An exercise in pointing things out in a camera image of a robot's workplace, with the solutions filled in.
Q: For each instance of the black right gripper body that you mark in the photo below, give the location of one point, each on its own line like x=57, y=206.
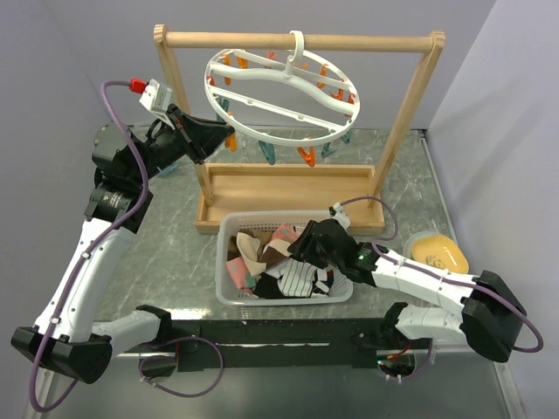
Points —
x=323, y=257

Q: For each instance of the pink sock left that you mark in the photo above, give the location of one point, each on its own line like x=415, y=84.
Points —
x=240, y=276

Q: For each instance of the teal far right peg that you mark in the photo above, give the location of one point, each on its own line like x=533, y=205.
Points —
x=346, y=138

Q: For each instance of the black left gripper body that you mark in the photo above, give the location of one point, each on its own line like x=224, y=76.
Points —
x=167, y=145

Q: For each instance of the cream brown ribbed sock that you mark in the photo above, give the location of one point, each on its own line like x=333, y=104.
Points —
x=262, y=250

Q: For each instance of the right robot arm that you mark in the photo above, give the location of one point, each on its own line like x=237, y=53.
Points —
x=480, y=311

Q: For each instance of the teal right clothes peg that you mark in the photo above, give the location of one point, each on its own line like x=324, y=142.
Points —
x=328, y=149

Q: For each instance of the white plastic laundry basket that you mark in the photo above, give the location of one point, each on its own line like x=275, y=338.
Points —
x=268, y=221

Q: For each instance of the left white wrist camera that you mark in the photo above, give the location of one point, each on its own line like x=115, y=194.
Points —
x=156, y=98

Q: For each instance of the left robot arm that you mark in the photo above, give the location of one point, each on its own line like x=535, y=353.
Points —
x=64, y=338

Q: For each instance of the teal clothes peg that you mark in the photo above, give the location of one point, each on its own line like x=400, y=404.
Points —
x=268, y=151
x=328, y=149

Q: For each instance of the yellow dish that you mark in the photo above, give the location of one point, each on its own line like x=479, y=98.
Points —
x=436, y=250

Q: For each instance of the white round clip hanger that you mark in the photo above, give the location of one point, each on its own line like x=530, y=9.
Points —
x=296, y=85

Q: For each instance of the aluminium rail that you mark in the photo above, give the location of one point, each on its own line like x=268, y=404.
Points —
x=412, y=323

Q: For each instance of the black white striped sock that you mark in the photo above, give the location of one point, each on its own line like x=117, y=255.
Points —
x=292, y=279

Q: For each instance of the orange clothes peg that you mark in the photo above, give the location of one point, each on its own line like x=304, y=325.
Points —
x=308, y=155
x=231, y=142

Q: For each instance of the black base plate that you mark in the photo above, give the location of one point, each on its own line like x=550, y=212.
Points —
x=297, y=342

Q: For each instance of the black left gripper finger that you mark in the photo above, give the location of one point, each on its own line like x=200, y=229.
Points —
x=206, y=138
x=192, y=122

